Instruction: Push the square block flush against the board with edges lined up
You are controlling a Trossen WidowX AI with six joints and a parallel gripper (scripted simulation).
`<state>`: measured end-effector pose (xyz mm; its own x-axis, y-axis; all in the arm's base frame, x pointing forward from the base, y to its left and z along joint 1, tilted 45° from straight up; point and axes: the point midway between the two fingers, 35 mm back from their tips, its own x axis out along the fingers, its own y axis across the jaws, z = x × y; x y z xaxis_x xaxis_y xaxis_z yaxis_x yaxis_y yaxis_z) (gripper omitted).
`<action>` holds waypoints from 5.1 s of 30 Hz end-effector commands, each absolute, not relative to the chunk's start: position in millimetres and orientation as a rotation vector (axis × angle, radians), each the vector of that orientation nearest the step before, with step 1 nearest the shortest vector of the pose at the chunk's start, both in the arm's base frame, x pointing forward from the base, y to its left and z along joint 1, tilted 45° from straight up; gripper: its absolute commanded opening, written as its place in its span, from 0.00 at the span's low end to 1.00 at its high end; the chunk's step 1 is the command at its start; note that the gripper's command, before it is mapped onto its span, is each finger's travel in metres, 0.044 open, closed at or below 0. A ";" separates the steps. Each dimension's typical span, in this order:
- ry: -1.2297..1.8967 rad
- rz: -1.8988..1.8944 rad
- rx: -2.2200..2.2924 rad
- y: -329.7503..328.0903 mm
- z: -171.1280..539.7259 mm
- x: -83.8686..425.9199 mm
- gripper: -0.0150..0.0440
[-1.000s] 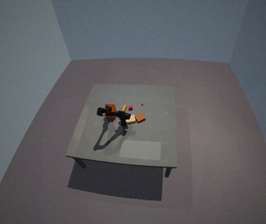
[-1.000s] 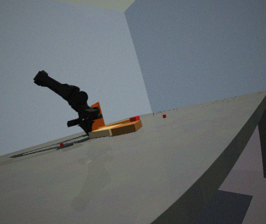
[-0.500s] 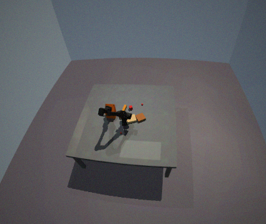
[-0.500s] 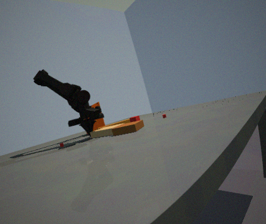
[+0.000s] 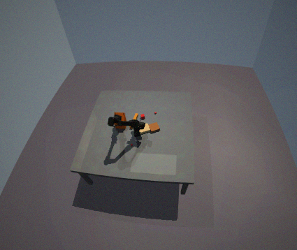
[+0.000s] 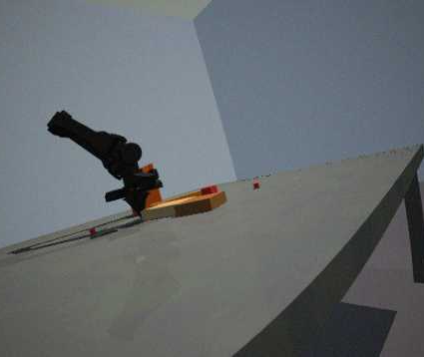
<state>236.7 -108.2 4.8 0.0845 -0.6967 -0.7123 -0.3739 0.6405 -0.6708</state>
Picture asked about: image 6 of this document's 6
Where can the orange flat bar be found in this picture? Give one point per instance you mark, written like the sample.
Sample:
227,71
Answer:
196,193

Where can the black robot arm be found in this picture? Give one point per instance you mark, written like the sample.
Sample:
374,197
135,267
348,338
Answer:
112,149

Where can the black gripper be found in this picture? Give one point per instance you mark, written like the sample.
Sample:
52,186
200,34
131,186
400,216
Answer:
135,198

